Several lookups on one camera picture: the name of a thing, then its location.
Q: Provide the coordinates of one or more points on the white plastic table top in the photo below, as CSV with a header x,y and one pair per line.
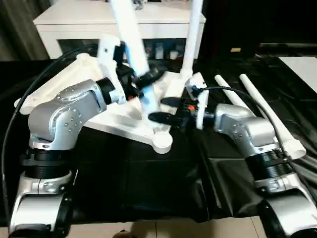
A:
x,y
124,121

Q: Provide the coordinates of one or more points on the small yellow box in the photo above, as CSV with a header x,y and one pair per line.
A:
x,y
236,49

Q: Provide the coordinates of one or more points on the white cabinet with glass doors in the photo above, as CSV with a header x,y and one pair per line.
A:
x,y
74,17

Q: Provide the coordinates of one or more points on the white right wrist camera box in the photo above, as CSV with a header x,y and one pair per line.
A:
x,y
198,89

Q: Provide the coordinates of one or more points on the white plastic table leg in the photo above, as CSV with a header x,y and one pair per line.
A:
x,y
267,109
192,39
130,29
228,91

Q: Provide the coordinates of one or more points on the black work mat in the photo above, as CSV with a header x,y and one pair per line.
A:
x,y
138,188

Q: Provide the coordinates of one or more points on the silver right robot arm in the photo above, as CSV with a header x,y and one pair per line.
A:
x,y
247,134

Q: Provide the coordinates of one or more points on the white side table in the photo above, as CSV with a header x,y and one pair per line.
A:
x,y
302,69

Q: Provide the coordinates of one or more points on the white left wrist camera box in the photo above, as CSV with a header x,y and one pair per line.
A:
x,y
109,52

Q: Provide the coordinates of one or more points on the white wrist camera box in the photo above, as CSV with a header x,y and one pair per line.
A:
x,y
109,52
198,89

